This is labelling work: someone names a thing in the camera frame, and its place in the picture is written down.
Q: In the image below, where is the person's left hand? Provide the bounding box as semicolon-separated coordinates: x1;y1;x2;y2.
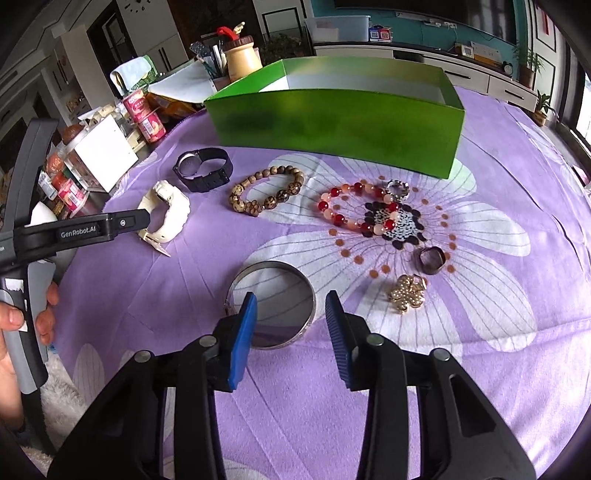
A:
0;281;61;431

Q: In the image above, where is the tall potted plant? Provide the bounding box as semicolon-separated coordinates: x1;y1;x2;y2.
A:
512;41;541;88

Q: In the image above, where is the clear plastic storage box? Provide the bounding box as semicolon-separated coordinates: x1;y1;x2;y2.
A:
305;15;371;45

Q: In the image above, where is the white wrist watch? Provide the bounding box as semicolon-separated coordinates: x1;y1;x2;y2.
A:
137;180;191;257

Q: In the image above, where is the white cardboard box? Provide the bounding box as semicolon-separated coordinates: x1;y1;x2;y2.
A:
74;114;139;193

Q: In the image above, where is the television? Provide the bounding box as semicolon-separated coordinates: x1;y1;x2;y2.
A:
335;0;515;44

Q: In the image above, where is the red and pink bead bracelet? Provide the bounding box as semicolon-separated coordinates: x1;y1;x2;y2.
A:
318;181;400;236

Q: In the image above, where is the green cardboard box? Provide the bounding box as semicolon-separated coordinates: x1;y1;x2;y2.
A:
204;58;466;180

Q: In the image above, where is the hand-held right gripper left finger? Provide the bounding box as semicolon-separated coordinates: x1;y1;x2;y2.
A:
46;292;258;480

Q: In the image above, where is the brown wooden bead bracelet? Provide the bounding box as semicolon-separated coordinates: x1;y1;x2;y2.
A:
228;166;306;217

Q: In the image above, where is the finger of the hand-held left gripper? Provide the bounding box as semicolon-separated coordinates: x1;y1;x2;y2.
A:
104;209;151;239

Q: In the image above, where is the cream bottle-shaped pen holder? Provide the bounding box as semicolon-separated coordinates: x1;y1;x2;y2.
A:
217;26;264;80

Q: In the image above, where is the small potted plant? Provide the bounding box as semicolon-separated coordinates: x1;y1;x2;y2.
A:
533;90;557;126

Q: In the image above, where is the purple floral cloth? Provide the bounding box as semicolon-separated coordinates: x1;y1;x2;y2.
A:
55;85;591;480

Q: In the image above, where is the bushy potted plant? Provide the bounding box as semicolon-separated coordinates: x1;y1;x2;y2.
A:
263;34;305;58

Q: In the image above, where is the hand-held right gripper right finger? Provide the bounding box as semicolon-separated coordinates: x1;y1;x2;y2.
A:
324;291;536;480

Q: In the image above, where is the dark wide ring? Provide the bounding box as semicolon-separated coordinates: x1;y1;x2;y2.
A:
412;247;448;276

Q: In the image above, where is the white desk calendar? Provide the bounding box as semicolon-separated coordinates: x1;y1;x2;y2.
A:
470;41;503;61

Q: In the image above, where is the black wrist watch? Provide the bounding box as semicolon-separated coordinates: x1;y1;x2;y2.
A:
173;148;233;193

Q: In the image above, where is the gold flower brooch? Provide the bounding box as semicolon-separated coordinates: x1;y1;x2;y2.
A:
387;273;428;315

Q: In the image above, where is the silver bangle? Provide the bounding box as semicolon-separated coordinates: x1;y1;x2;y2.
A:
225;261;318;350

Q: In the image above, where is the white television cabinet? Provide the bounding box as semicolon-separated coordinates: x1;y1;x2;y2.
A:
314;44;539;112

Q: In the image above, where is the red drinks can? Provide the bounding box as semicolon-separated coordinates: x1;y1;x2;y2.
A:
122;90;151;123
136;113;167;141

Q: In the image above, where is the green and white cloth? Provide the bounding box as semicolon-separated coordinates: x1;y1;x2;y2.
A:
110;55;158;93

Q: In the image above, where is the pile of snack packets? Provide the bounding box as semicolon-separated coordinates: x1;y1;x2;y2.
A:
39;152;90;217

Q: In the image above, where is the white paper sheet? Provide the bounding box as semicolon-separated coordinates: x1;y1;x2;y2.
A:
148;60;218;104

